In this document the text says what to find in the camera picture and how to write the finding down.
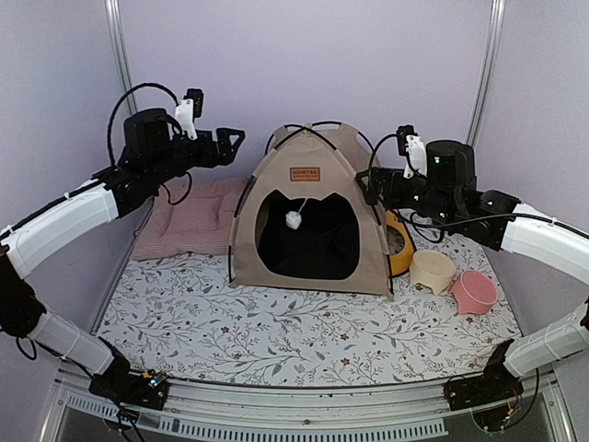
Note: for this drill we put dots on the left aluminium frame post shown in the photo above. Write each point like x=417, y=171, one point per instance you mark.
x=115, y=27

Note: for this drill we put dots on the aluminium frame post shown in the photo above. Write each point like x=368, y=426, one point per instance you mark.
x=115, y=27
x=491, y=50

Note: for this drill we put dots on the beige fabric pet tent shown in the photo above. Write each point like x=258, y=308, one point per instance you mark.
x=303, y=193

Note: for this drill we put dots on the front aluminium rail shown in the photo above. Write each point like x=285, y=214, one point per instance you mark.
x=205, y=411

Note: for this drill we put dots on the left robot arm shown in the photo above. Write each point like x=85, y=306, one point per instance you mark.
x=158, y=148

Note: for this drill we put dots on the pink checkered cushion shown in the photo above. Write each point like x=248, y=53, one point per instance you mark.
x=200, y=224

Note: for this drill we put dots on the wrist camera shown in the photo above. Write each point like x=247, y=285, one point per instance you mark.
x=412, y=148
x=189, y=109

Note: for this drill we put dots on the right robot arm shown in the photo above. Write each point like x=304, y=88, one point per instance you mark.
x=439, y=182

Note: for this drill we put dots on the right aluminium frame post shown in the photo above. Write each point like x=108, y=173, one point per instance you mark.
x=491, y=50

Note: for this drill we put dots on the yellow pet bowl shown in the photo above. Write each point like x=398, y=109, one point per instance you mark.
x=400, y=244

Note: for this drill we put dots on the pink pet bowl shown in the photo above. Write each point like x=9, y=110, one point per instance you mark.
x=474, y=292

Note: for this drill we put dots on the cream pet bowl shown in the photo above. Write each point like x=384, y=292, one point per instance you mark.
x=432, y=269

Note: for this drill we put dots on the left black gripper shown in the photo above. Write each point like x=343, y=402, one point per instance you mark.
x=211, y=157

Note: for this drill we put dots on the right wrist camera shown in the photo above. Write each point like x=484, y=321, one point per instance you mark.
x=412, y=148

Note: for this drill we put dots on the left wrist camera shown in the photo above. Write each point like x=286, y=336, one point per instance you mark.
x=189, y=109

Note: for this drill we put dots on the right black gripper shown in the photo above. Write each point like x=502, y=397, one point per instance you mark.
x=393, y=175

